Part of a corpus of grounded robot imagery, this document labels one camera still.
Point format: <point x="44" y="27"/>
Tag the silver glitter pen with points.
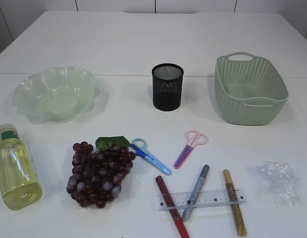
<point x="195" y="193"/>

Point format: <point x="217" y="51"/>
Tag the pale green wavy plate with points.
<point x="56" y="94"/>

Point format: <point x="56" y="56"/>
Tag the yellow tea bottle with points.
<point x="19" y="182"/>

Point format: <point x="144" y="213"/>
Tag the red glitter pen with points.
<point x="170" y="203"/>

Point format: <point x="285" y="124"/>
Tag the clear plastic ruler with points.
<point x="208" y="198"/>

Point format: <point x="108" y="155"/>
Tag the clear plastic sheet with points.
<point x="279" y="181"/>

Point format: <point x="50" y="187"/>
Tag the pink scissors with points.
<point x="194" y="139"/>

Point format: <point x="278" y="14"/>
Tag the blue scissors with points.
<point x="140" y="147"/>

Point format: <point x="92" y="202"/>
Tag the green woven plastic basket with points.
<point x="249" y="90"/>

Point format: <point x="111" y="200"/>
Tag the black mesh pen holder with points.
<point x="167" y="86"/>

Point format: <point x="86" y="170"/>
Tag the gold glitter pen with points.
<point x="237" y="214"/>

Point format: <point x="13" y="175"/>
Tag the purple artificial grape bunch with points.
<point x="99" y="170"/>

